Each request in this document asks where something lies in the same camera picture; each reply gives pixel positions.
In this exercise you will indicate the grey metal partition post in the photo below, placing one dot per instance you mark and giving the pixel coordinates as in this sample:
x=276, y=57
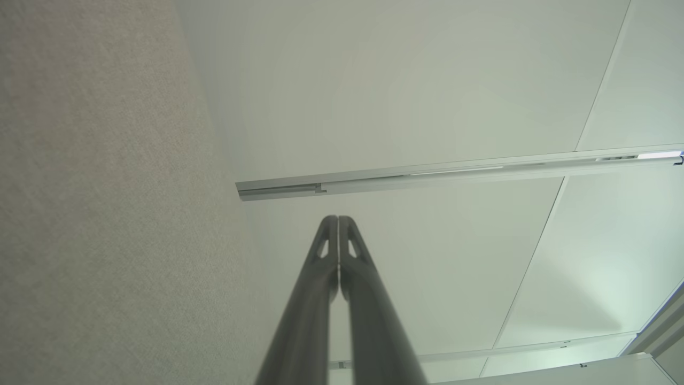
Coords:
x=427, y=179

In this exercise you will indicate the grey metal frame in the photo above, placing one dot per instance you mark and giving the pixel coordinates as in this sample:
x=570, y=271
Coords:
x=662, y=326

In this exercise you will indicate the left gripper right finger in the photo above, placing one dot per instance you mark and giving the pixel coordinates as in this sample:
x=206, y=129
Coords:
x=379, y=347

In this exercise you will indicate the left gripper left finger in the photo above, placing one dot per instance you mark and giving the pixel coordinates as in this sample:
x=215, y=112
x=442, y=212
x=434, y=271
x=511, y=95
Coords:
x=304, y=342

